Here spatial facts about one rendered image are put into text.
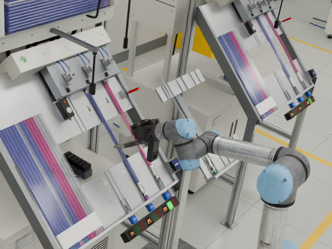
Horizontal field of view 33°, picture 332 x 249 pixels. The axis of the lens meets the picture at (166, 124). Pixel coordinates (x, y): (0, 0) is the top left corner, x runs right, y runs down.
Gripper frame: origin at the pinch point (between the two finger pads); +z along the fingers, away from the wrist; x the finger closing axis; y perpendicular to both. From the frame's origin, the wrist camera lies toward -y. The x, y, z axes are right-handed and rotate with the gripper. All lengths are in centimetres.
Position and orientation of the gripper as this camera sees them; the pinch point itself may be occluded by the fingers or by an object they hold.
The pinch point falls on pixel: (126, 141)
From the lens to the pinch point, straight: 228.2
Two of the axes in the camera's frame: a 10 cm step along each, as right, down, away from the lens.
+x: -6.0, 3.4, -7.2
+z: -7.4, 1.1, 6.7
